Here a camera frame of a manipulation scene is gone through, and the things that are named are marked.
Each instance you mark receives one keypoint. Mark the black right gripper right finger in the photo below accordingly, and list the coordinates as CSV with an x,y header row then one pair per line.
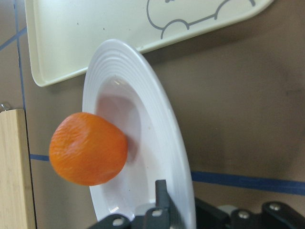
x,y
273,215

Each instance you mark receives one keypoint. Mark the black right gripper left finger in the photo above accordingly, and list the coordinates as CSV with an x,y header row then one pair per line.
x,y
164,214

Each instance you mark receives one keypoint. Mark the white ribbed plate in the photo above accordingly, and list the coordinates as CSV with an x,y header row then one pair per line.
x,y
121,87

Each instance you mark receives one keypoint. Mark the orange fruit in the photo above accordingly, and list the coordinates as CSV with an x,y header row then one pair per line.
x,y
87,150

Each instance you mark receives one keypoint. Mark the cream bear tray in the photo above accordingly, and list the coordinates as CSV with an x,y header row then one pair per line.
x,y
63,35

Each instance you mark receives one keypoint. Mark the bamboo cutting board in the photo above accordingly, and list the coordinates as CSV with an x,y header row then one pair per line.
x,y
16,193

